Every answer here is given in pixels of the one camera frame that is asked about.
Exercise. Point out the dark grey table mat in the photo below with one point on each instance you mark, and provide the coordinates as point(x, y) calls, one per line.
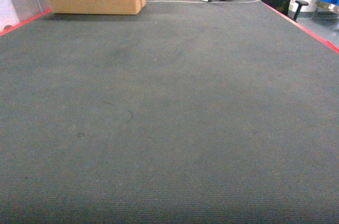
point(185, 113)

